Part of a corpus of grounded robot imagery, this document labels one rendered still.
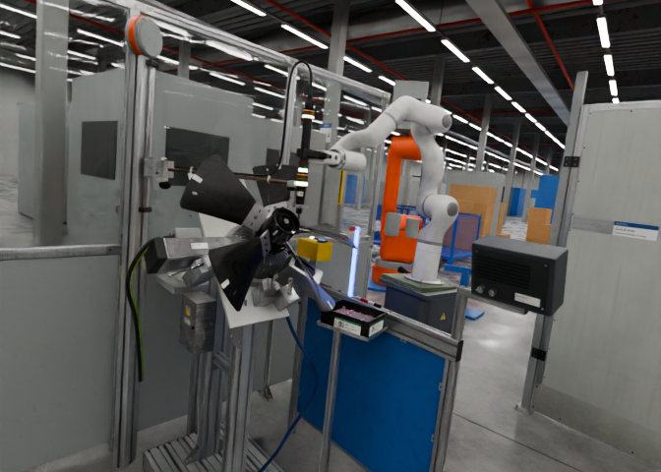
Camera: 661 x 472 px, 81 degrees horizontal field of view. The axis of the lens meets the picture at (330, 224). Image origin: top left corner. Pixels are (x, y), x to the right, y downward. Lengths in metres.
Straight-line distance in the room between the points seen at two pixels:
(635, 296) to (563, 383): 0.70
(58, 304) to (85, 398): 0.47
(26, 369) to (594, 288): 2.92
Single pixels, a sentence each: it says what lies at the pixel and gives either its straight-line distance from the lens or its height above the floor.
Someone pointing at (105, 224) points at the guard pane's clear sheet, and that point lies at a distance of 1.97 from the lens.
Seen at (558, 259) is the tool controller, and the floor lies 1.23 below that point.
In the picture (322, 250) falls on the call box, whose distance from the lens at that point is 1.93.
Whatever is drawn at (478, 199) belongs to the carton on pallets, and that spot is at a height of 1.30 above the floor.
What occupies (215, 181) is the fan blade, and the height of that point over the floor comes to 1.34.
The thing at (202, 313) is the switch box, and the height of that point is 0.80.
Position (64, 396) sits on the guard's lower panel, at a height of 0.34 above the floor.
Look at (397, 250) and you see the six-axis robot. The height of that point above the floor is 0.54.
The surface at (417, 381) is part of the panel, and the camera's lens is 1.70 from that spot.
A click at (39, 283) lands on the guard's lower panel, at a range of 1.97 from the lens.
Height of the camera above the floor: 1.39
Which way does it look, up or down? 6 degrees down
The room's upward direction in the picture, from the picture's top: 6 degrees clockwise
